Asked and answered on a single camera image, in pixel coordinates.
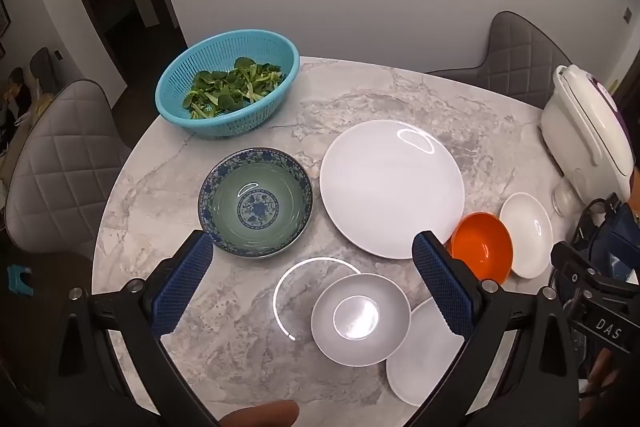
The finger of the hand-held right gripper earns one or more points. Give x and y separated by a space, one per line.
580 269

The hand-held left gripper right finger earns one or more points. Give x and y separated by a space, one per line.
445 287

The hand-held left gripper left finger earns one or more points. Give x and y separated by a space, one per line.
182 287

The orange bowl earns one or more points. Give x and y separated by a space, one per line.
480 247

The small white dish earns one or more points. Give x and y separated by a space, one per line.
525 232

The medium white plate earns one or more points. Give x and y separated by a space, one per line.
425 367

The grey bowl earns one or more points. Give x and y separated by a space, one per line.
355 317

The blue patterned ceramic bowl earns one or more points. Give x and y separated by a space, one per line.
255 207

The large white plate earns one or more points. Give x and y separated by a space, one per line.
390 187

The person's right hand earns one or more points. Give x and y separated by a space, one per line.
602 372

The person's left hand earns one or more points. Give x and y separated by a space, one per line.
265 414

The clear glass cup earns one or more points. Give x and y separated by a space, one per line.
565 199

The white rice cooker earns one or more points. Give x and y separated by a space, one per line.
585 132

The small teal stool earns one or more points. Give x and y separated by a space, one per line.
19 278

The blue plastic colander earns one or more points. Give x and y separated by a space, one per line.
225 123

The light grey quilted chair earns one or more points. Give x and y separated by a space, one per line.
65 157

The green leafy vegetables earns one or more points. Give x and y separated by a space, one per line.
225 87

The dark grey quilted chair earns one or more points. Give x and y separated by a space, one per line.
515 52

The wall switch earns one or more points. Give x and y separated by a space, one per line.
628 15

